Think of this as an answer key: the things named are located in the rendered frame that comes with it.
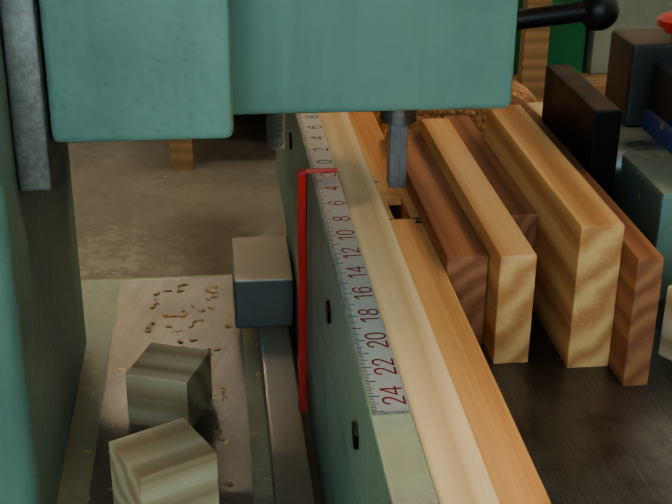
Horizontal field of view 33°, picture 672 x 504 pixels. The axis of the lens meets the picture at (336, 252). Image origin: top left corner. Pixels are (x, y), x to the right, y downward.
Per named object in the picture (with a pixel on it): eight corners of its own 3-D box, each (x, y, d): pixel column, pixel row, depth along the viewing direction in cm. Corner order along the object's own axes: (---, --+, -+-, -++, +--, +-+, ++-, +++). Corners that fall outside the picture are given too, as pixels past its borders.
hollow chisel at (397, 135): (405, 187, 59) (409, 94, 57) (388, 188, 59) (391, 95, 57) (403, 181, 60) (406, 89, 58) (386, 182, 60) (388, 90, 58)
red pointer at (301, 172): (335, 411, 65) (338, 170, 59) (299, 413, 64) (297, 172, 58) (334, 404, 65) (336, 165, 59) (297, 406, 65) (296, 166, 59)
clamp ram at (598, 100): (712, 269, 61) (738, 107, 58) (577, 274, 60) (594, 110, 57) (652, 206, 69) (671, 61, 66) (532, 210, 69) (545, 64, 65)
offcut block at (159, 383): (128, 423, 66) (124, 373, 65) (154, 389, 70) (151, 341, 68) (189, 432, 65) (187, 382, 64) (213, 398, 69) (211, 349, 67)
